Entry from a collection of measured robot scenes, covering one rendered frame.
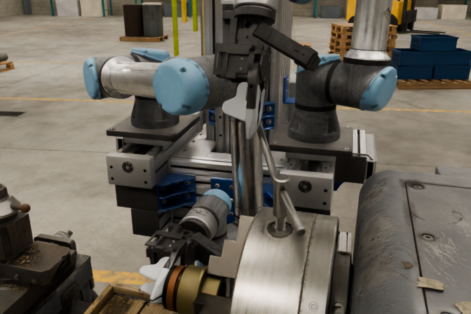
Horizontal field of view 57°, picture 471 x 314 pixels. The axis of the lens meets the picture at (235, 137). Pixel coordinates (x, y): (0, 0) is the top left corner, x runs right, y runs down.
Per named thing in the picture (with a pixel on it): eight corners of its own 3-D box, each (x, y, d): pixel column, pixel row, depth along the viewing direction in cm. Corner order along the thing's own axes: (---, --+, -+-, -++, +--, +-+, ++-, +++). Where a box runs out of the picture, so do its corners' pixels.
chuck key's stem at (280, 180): (289, 248, 65) (291, 180, 60) (274, 249, 64) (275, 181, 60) (285, 239, 67) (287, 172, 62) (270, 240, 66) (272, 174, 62)
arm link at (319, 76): (309, 94, 132) (312, 48, 127) (350, 101, 123) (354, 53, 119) (285, 101, 123) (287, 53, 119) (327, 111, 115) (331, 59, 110)
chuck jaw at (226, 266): (275, 286, 74) (284, 217, 78) (270, 285, 70) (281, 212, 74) (213, 275, 77) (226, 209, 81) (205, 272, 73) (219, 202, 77)
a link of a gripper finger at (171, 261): (162, 282, 77) (182, 255, 84) (171, 284, 76) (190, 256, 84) (160, 259, 75) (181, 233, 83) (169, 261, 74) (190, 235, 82)
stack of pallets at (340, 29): (379, 54, 1032) (383, 22, 1008) (395, 60, 950) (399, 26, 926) (327, 55, 1021) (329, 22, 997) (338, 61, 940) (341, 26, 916)
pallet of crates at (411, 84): (450, 78, 767) (457, 33, 741) (474, 89, 692) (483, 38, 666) (382, 79, 764) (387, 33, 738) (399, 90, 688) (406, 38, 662)
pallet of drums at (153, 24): (168, 38, 1322) (166, 3, 1288) (158, 42, 1248) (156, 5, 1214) (131, 38, 1344) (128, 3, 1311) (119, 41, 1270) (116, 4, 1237)
